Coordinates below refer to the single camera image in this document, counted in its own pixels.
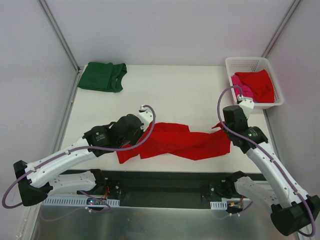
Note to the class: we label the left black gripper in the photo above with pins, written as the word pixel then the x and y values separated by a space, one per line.
pixel 135 135

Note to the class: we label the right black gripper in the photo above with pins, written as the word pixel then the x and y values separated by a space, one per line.
pixel 230 130

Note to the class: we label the red t shirt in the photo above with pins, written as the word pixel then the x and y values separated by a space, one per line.
pixel 178 140
pixel 260 84

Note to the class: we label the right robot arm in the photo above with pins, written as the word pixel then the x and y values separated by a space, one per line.
pixel 291 208

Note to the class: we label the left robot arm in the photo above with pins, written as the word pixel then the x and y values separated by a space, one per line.
pixel 39 179

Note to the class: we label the pink t shirt in basket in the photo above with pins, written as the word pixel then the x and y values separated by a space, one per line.
pixel 246 91

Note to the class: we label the red t shirt in basket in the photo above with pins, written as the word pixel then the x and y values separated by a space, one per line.
pixel 260 84

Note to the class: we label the white plastic basket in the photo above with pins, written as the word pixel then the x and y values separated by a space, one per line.
pixel 255 64

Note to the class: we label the folded green t shirt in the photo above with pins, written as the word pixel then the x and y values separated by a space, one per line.
pixel 103 77

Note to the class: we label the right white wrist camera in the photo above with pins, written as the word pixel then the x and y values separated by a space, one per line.
pixel 246 104

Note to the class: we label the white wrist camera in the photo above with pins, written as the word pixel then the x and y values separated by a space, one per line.
pixel 246 104
pixel 145 115

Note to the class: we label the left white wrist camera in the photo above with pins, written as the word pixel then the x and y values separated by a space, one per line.
pixel 145 115

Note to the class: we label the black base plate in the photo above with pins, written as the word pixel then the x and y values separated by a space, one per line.
pixel 179 190

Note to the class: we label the right white cable duct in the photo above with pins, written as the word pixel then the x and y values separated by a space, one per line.
pixel 219 205

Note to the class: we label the white cable duct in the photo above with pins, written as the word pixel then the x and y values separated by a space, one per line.
pixel 219 205
pixel 70 201

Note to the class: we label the left white cable duct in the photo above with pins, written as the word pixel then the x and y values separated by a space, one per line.
pixel 70 201

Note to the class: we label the right aluminium frame post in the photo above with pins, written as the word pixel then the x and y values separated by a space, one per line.
pixel 281 27

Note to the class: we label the aluminium frame post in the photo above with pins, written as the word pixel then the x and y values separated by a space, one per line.
pixel 281 27
pixel 58 33

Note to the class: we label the left aluminium frame post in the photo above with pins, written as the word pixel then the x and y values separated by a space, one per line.
pixel 58 33

